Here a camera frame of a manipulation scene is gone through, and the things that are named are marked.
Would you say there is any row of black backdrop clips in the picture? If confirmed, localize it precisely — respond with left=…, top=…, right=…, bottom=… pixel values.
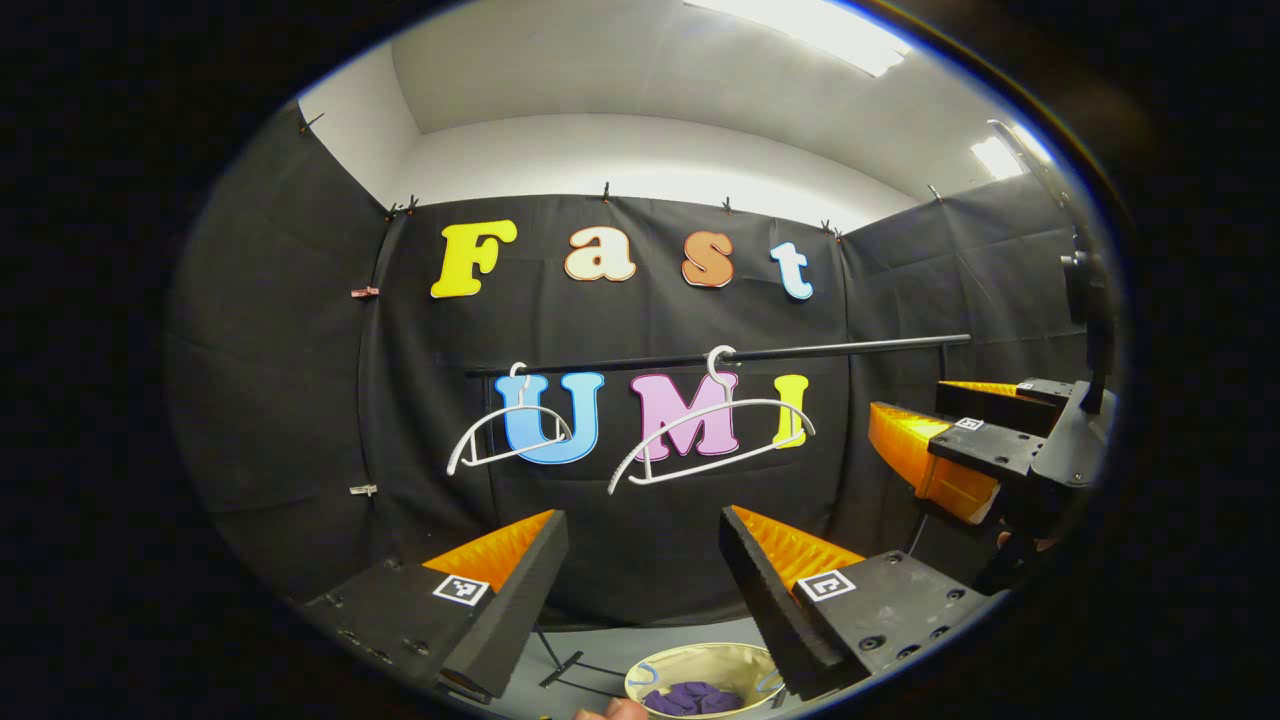
left=298, top=112, right=946, bottom=244

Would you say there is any small white clothes hanger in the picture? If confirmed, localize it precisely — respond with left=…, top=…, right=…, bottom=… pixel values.
left=446, top=362, right=577, bottom=477

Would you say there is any large white clothes hanger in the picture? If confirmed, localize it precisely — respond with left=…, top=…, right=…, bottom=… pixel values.
left=606, top=345, right=817, bottom=497

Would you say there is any small ceiling light panel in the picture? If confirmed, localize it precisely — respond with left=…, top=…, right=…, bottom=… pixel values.
left=970, top=135, right=1028, bottom=182

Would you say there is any purple corduroy shirt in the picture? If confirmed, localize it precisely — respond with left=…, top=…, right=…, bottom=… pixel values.
left=640, top=681, right=747, bottom=717

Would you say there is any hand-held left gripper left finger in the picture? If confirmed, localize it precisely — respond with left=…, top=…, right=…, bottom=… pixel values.
left=300, top=510, right=571, bottom=701

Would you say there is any black clothes rack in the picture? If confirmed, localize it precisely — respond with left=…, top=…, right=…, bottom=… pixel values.
left=465, top=333, right=973, bottom=693

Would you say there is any large ceiling light panel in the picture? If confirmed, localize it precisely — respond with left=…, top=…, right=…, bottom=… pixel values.
left=688, top=0, right=913, bottom=78

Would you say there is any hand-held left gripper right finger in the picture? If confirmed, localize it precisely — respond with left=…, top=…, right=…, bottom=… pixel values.
left=720, top=505, right=1002, bottom=701

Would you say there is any beige laundry hamper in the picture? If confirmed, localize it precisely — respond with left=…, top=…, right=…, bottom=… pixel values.
left=624, top=642, right=791, bottom=720

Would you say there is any black backdrop cloth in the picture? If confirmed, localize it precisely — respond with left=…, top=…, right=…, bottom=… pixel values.
left=165, top=100, right=1101, bottom=641

